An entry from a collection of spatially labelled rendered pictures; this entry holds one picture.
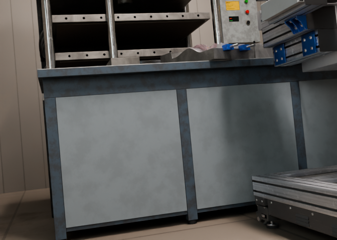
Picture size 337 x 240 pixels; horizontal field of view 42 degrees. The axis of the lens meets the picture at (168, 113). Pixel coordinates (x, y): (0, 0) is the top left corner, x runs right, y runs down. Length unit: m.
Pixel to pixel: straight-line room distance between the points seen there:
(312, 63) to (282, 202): 0.62
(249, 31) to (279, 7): 1.65
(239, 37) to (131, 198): 1.67
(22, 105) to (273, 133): 2.92
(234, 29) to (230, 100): 1.16
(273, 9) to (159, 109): 0.75
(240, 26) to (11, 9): 2.45
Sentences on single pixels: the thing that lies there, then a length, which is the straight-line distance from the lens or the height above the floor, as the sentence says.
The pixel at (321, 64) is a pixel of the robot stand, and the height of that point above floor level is 0.69.
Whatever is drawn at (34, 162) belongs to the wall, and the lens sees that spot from 4.62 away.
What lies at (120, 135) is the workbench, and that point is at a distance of 2.11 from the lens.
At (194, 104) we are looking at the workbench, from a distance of 2.20.
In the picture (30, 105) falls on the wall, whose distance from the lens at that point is 4.63.
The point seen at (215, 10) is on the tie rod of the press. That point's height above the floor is 1.28.
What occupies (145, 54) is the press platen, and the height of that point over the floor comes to 1.00.
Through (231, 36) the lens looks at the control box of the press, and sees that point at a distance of 3.32.
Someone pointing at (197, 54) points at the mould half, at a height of 0.84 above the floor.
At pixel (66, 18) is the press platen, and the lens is 3.04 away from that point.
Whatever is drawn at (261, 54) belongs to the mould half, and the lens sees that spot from 2.40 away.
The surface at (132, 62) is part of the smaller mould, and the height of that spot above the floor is 0.84.
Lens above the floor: 0.48
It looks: 2 degrees up
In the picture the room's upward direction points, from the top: 5 degrees counter-clockwise
